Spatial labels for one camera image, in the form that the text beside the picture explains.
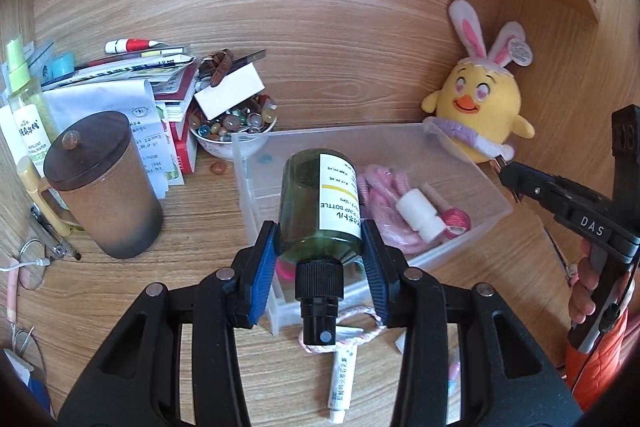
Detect white ointment tube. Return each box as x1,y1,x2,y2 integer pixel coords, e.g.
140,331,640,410
327,341,362,425

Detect white bowl of beads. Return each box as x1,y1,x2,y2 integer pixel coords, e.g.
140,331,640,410
189,94,279,159

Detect person's right hand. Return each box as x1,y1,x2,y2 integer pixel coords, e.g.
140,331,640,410
569,239,598,325

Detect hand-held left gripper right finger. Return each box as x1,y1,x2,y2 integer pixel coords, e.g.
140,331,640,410
361,221,586,427

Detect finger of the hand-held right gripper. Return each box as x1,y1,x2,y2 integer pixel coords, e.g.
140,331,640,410
611,104,640,212
499,161,640,260

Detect thin frame glasses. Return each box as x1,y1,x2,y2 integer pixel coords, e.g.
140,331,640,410
17,237,83,293

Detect yellow green spray bottle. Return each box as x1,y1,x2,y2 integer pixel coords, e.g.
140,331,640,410
5,36,53,172

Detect clear plastic storage box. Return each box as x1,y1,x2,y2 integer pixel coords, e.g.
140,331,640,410
231,123,516,337

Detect brown mug with lid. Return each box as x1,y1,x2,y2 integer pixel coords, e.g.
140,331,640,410
17,111,165,260

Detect small white bottle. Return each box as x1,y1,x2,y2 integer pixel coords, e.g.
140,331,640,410
396,188,447,242

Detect pink rope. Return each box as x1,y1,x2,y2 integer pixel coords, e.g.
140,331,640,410
357,164,443,254

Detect pink white braided cord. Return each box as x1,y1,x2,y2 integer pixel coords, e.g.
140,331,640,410
299,304,388,355

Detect white card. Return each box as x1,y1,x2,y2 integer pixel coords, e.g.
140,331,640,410
194,63,265,120

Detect person's right forearm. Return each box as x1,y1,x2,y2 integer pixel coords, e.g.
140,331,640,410
565,307,632,400

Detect dark green spray bottle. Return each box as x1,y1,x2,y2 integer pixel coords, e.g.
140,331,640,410
279,148,365,355

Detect yellow chick plush toy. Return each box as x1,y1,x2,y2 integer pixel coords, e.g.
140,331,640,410
420,0,535,164

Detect white charging cable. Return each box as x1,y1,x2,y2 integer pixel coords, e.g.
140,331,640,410
0,257,51,323

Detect red white marker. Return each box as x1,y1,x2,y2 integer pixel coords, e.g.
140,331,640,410
105,38,157,54

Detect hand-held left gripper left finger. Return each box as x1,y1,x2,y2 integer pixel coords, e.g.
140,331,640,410
57,221,281,427

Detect pink round case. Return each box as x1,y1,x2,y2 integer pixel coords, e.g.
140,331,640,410
442,207,472,235

